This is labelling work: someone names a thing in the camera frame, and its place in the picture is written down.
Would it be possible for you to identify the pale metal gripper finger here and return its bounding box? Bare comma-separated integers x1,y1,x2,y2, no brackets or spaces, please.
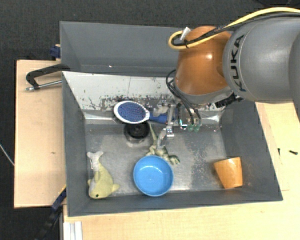
156,126,176,149
152,96,171,117

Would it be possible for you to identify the green toy lizard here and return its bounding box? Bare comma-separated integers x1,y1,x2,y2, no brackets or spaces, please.
145,123,181,166

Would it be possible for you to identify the blue and white hairbrush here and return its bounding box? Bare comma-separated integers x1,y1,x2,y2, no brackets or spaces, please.
113,100,176,125

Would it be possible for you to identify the grey metal bin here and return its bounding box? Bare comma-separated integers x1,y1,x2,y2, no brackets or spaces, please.
59,20,284,217

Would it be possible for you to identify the blue bowl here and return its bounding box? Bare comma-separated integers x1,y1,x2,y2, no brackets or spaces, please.
132,155,175,198

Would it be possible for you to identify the orange cup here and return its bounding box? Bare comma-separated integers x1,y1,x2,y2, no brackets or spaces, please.
213,156,244,190

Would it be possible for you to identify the yellow toy whale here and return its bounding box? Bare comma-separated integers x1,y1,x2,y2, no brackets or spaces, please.
86,150,121,200

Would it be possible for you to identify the pale wood board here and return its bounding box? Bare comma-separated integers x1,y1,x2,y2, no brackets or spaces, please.
13,59,67,209

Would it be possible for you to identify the black cylinder on white bracket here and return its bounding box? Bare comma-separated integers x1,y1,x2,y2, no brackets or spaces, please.
214,93,244,109

